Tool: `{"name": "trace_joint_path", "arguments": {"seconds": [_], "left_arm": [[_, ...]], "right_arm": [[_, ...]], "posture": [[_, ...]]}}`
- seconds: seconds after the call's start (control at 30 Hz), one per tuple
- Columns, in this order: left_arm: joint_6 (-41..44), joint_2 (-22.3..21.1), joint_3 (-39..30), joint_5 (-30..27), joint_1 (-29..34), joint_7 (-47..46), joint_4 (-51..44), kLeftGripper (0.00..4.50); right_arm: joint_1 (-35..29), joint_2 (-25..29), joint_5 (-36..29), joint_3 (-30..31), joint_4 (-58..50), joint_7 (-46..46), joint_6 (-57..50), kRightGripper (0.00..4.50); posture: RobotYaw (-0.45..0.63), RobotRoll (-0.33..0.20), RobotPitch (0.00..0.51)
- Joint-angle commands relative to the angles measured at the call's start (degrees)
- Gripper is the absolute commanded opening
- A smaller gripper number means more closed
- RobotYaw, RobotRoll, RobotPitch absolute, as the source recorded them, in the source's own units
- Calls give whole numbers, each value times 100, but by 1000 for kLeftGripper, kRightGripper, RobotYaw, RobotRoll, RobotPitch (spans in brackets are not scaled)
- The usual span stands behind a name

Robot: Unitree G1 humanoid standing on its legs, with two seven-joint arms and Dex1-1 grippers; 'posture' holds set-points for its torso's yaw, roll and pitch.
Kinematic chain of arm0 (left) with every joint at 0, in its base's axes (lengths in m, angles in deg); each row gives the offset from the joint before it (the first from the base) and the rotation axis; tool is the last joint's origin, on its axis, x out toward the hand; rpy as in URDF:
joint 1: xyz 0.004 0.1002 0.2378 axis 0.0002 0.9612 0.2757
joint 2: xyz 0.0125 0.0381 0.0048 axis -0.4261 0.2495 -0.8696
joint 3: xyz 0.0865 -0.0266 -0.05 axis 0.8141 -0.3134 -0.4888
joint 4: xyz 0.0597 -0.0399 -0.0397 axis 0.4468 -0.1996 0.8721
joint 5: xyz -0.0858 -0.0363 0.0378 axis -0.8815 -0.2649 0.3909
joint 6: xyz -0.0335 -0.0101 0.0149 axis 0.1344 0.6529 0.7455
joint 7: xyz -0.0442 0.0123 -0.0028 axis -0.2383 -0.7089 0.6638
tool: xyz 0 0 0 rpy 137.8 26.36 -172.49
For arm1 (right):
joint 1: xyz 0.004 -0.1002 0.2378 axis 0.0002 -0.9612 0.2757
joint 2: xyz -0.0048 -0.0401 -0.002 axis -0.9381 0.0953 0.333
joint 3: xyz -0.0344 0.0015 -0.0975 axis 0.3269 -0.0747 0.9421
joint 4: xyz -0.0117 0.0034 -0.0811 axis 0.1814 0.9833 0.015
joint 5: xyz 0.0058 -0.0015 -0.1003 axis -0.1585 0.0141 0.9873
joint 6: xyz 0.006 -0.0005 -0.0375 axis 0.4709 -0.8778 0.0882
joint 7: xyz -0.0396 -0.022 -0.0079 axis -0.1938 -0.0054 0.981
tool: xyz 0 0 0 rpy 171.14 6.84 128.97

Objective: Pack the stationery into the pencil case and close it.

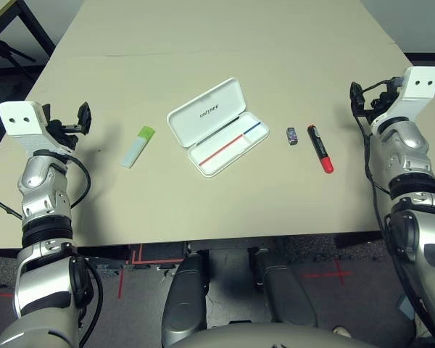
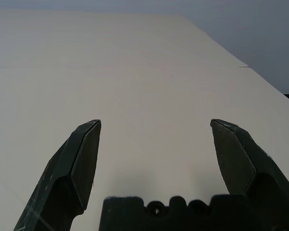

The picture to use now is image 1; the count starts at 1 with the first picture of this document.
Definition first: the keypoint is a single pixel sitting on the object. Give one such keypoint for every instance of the black marker with red cap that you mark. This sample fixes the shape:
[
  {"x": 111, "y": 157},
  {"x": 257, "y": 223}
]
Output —
[{"x": 319, "y": 146}]

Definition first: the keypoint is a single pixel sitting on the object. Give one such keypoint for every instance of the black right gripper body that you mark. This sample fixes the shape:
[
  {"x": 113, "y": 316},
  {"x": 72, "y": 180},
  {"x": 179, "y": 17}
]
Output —
[{"x": 384, "y": 98}]

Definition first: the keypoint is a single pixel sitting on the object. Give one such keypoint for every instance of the grey robot right leg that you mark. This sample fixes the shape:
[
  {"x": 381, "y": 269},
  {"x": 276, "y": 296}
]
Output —
[{"x": 286, "y": 290}]

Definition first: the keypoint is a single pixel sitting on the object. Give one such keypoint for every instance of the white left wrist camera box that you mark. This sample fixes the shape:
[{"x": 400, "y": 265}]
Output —
[{"x": 21, "y": 119}]

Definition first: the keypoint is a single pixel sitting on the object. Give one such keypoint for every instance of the white sneaker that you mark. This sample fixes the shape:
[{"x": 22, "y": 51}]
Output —
[{"x": 342, "y": 330}]

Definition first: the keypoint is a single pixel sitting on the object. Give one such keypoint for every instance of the green capped highlighter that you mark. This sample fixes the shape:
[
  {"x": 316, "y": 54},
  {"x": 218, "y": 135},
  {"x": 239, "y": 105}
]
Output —
[{"x": 134, "y": 152}]

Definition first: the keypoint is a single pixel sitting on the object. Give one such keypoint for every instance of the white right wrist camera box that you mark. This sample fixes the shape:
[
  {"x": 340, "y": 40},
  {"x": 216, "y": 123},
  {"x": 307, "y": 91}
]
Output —
[{"x": 422, "y": 81}]

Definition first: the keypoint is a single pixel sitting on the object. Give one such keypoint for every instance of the white plastic pencil case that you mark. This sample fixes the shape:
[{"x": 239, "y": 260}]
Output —
[{"x": 210, "y": 112}]

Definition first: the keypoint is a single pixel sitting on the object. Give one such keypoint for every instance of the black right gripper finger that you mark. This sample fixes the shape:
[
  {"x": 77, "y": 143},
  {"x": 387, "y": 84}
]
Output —
[{"x": 356, "y": 99}]

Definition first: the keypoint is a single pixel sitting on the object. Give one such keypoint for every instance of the grey robot left leg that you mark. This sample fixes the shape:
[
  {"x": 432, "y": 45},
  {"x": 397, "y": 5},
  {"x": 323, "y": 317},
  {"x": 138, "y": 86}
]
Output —
[{"x": 185, "y": 297}]

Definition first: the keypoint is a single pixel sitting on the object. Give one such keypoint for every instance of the small dark eraser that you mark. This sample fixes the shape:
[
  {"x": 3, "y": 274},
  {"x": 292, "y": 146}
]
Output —
[{"x": 292, "y": 136}]

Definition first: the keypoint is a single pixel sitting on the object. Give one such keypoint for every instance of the grey square floor pad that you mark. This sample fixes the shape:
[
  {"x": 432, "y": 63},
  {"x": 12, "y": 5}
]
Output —
[{"x": 406, "y": 308}]

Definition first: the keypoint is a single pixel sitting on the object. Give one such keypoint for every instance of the black tripod stand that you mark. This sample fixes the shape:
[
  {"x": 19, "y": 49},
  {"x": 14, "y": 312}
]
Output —
[{"x": 0, "y": 47}]

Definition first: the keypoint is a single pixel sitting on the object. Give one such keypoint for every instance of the black desk frame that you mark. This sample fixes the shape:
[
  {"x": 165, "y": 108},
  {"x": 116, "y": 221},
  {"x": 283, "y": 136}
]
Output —
[{"x": 36, "y": 27}]

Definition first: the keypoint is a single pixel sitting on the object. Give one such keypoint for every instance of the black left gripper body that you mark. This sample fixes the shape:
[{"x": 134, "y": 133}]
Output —
[{"x": 67, "y": 136}]

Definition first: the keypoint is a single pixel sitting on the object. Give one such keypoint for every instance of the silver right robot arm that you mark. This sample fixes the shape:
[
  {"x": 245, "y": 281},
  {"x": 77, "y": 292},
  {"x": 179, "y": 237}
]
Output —
[{"x": 409, "y": 145}]

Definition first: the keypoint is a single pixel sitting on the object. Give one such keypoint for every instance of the grey robot leg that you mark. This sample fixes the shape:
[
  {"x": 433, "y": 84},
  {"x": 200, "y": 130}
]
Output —
[
  {"x": 185, "y": 297},
  {"x": 286, "y": 290}
]

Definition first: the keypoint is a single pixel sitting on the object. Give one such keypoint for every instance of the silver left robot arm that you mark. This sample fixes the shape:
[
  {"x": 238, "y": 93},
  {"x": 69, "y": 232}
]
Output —
[{"x": 40, "y": 181}]

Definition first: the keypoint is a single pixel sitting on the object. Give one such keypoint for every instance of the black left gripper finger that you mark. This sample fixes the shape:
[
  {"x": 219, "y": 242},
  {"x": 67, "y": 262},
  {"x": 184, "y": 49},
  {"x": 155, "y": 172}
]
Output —
[
  {"x": 46, "y": 110},
  {"x": 84, "y": 117}
]

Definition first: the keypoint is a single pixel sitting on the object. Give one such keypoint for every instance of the grey robot torso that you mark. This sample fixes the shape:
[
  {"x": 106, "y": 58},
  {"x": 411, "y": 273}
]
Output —
[{"x": 275, "y": 337}]

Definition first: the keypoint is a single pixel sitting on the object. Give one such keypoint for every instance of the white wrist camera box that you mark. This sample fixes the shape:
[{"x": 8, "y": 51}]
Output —
[
  {"x": 21, "y": 119},
  {"x": 422, "y": 81}
]

